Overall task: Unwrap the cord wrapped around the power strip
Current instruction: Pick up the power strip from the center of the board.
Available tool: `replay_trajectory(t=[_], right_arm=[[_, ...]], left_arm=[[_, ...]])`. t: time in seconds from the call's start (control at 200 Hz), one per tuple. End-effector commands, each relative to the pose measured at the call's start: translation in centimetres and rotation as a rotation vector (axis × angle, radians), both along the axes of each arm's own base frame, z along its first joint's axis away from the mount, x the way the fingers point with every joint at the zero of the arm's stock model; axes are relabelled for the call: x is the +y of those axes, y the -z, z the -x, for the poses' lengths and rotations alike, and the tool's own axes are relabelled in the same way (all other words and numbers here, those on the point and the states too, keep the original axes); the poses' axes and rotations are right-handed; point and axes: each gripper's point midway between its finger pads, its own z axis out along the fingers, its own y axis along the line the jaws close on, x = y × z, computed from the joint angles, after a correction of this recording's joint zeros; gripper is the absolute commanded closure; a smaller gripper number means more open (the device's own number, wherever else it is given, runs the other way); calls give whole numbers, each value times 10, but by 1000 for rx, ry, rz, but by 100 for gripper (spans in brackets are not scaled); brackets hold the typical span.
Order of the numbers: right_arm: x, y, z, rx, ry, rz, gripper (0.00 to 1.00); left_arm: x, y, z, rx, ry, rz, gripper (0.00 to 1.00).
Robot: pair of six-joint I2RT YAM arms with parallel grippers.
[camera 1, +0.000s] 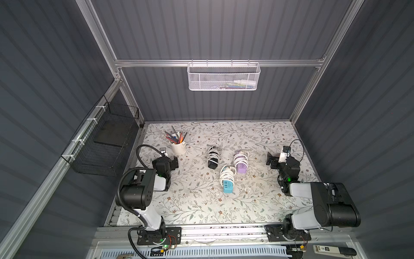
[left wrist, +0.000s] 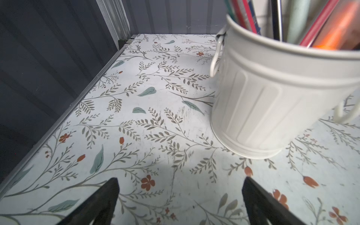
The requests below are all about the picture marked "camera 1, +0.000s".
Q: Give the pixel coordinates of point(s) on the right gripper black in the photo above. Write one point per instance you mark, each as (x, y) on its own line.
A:
(273, 161)

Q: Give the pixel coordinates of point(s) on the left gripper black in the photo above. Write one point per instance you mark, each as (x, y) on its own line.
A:
(173, 163)

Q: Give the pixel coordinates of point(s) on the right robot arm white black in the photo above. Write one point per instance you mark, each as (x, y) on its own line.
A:
(331, 207)

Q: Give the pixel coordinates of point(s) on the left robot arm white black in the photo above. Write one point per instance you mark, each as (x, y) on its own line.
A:
(135, 192)

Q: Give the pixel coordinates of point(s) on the white pencil cup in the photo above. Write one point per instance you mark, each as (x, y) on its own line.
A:
(178, 149)

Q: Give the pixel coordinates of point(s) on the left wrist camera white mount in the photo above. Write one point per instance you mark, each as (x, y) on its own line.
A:
(164, 152)

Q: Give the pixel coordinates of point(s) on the black wire basket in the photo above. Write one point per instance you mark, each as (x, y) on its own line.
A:
(103, 148)

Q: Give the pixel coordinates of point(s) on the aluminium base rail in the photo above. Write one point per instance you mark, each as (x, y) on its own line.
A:
(218, 234)

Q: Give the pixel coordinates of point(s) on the white wire mesh basket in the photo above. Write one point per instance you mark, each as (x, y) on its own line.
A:
(223, 76)

